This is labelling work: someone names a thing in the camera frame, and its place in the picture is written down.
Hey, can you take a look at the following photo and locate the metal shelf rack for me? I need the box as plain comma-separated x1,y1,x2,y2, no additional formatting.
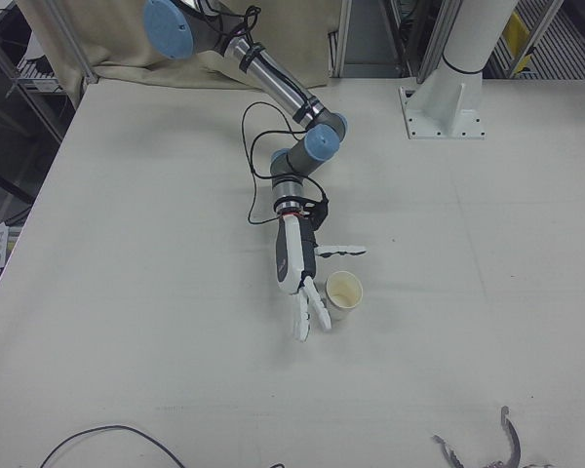
0,0,98,206

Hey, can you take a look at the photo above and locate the beige cloth curtain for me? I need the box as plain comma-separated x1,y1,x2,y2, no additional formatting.
17,0,342,92

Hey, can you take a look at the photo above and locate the curved metal clamp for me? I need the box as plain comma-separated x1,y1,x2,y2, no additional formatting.
431,405,557,468

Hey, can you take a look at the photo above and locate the metal roller rack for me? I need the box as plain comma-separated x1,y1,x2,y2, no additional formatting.
485,0,585,80

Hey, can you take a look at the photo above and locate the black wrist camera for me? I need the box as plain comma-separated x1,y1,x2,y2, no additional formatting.
304,192,332,230

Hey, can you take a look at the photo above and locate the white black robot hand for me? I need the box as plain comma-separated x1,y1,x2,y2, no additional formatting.
272,212,370,343

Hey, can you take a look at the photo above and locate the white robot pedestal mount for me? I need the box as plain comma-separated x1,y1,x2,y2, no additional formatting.
398,0,518,141

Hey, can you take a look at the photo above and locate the white paper cup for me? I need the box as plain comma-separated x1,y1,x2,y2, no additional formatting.
321,270,365,323

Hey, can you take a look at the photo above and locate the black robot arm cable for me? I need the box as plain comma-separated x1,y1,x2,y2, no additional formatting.
194,0,332,226

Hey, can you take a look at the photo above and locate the black cable on table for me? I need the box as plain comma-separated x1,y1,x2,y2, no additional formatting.
41,425,186,468

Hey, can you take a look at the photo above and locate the aluminium frame structure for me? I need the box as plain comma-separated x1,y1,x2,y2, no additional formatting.
329,0,462,84

